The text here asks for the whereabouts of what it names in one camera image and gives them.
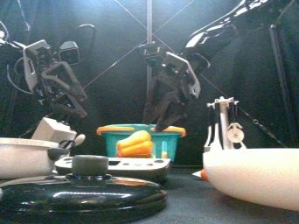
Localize white toy pizza cutter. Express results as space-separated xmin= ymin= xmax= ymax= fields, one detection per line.
xmin=227 ymin=101 xmax=247 ymax=144

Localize white toy spoon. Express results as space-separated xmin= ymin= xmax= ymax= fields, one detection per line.
xmin=73 ymin=133 xmax=89 ymax=147

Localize teal basket orange handles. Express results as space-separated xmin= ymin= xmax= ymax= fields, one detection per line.
xmin=97 ymin=123 xmax=189 ymax=163

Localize small orange toy piece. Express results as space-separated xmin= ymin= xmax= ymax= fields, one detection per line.
xmin=201 ymin=168 xmax=211 ymax=184

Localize large white bowl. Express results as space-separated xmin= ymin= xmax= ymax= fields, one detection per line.
xmin=201 ymin=147 xmax=299 ymax=212

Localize grey vertical frame pole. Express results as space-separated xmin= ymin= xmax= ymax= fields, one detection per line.
xmin=145 ymin=0 xmax=155 ymax=103

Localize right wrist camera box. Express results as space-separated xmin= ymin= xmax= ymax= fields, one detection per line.
xmin=138 ymin=43 xmax=170 ymax=68

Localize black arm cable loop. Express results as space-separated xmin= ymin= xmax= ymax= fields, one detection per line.
xmin=75 ymin=23 xmax=98 ymax=55

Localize white toy spatula black handle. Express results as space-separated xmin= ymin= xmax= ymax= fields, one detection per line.
xmin=203 ymin=103 xmax=217 ymax=153

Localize white toy pot black handle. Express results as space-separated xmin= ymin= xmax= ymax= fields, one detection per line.
xmin=0 ymin=136 xmax=71 ymax=180

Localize white utensil rack stand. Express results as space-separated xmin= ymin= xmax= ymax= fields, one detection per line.
xmin=206 ymin=95 xmax=241 ymax=151

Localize dark metal frame post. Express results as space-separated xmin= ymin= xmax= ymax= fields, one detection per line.
xmin=267 ymin=24 xmax=298 ymax=142

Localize black glass lid grey knob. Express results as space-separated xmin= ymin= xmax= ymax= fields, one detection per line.
xmin=0 ymin=154 xmax=170 ymax=224

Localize yellow-orange toy squash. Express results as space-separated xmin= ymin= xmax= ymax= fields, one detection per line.
xmin=117 ymin=129 xmax=155 ymax=158

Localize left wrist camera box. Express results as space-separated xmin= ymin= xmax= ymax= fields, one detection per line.
xmin=58 ymin=40 xmax=82 ymax=66

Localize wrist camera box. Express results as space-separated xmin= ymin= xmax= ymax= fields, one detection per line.
xmin=138 ymin=43 xmax=170 ymax=68
xmin=58 ymin=40 xmax=82 ymax=66

